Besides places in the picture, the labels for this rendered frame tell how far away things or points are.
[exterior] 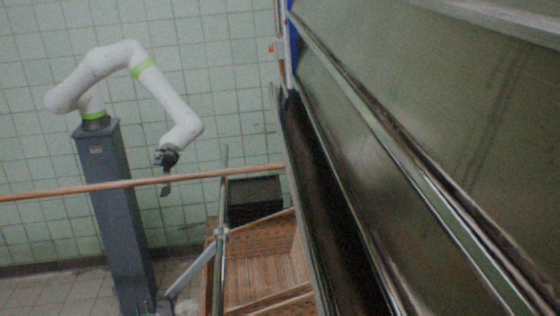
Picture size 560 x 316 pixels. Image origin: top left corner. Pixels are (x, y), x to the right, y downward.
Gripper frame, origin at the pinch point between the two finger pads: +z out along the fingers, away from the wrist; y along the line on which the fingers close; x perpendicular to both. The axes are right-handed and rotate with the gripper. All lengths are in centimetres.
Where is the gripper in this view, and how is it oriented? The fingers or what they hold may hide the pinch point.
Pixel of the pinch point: (160, 179)
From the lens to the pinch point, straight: 189.0
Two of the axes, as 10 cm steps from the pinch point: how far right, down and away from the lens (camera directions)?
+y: 0.9, 9.1, 4.0
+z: 0.8, 4.0, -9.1
